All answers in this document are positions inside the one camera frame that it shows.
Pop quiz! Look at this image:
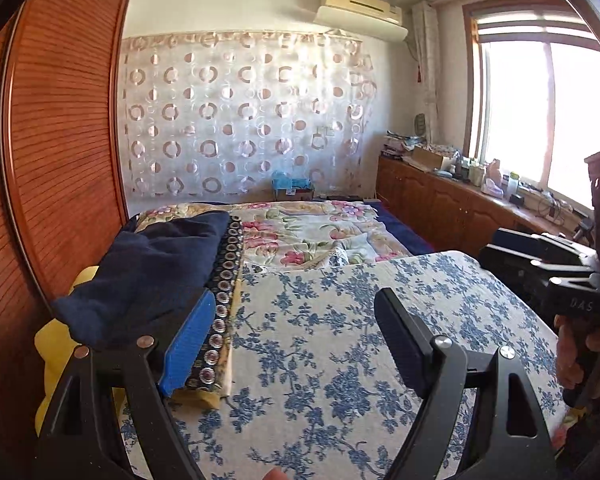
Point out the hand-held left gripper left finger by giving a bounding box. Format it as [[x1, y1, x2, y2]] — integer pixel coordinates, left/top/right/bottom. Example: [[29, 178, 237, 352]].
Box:
[[34, 287, 216, 480]]

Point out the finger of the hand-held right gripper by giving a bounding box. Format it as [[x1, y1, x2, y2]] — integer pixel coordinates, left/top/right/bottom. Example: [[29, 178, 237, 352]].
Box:
[[479, 245, 598, 306], [495, 227, 593, 261]]

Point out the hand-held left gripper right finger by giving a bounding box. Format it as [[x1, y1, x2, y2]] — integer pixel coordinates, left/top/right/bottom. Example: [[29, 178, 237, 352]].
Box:
[[374, 287, 553, 480]]

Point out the navy printed t-shirt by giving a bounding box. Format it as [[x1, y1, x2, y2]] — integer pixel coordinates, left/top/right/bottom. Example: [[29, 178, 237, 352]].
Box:
[[54, 211, 231, 351]]

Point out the person's right hand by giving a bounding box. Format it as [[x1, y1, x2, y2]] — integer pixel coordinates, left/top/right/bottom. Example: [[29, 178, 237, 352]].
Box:
[[555, 315, 600, 401]]

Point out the black stand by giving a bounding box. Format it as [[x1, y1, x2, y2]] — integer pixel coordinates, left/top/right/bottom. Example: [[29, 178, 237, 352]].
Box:
[[574, 215, 595, 243]]

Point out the dark circle-patterned cushion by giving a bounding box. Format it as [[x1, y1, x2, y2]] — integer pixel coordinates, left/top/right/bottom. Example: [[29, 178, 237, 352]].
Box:
[[130, 212, 246, 409]]

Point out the blue floral white quilt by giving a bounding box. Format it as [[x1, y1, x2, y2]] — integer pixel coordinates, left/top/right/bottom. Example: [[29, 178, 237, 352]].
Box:
[[117, 250, 571, 480]]

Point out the navy bed sheet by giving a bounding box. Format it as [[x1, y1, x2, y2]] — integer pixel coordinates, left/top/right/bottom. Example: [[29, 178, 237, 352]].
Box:
[[367, 200, 436, 258]]

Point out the long wooden cabinet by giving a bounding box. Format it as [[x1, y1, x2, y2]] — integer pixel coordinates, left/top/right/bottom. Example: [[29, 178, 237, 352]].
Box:
[[377, 154, 596, 261]]

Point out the open cardboard box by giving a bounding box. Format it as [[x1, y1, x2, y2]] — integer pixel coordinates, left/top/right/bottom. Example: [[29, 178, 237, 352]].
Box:
[[410, 146, 451, 171]]

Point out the pink floral blanket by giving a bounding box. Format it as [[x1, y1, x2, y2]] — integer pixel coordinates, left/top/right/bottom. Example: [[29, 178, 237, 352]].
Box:
[[135, 201, 413, 271]]

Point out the stack of papers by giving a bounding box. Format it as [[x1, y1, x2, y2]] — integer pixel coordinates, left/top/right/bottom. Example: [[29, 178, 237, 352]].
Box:
[[382, 132, 423, 158]]

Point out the small brown cardboard box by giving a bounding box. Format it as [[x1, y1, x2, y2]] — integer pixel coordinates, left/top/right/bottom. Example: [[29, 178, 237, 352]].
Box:
[[274, 185, 316, 202]]

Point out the blue crumpled cloth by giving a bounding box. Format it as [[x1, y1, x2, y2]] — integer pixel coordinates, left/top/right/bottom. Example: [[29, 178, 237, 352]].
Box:
[[272, 170, 313, 191]]

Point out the white patterned window curtain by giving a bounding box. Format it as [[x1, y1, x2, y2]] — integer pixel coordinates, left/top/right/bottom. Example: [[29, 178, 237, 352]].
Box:
[[411, 0, 441, 143]]

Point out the sheer circle-patterned curtain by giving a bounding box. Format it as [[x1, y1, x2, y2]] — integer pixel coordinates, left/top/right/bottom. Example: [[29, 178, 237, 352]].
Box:
[[117, 30, 381, 201]]

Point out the wooden slatted wardrobe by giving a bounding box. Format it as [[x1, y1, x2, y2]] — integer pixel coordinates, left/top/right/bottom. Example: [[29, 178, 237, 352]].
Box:
[[0, 0, 136, 411]]

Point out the tangle of cables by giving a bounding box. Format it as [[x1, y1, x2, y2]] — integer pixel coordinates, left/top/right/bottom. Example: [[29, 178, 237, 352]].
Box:
[[525, 187, 576, 221]]

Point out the cream wall air conditioner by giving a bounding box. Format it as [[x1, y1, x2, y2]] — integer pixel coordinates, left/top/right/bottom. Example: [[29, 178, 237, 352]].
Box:
[[314, 0, 410, 42]]

